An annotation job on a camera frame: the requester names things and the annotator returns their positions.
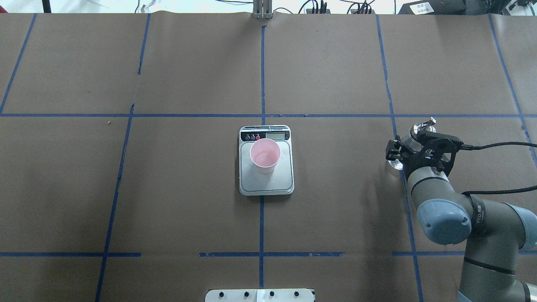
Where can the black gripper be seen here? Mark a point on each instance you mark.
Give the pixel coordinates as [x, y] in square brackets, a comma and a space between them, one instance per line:
[413, 157]

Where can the clear glass sauce bottle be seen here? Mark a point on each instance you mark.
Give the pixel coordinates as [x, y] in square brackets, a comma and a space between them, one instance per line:
[409, 142]

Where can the pink plastic cup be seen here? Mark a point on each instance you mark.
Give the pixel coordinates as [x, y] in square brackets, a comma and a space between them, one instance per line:
[265, 155]

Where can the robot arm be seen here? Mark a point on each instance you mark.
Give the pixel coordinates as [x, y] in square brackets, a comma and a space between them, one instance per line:
[494, 232]

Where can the silver electronic kitchen scale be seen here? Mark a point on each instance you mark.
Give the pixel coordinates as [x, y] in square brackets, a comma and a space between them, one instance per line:
[278, 182]

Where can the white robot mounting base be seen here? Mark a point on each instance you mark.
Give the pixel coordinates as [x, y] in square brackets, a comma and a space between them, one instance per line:
[261, 295]

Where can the brown paper table cover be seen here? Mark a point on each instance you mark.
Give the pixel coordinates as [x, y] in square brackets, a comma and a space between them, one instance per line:
[119, 149]

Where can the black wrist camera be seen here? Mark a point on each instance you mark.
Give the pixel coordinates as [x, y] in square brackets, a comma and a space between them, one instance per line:
[442, 147]

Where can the aluminium frame post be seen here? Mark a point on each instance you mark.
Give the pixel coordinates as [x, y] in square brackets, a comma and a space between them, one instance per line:
[263, 9]

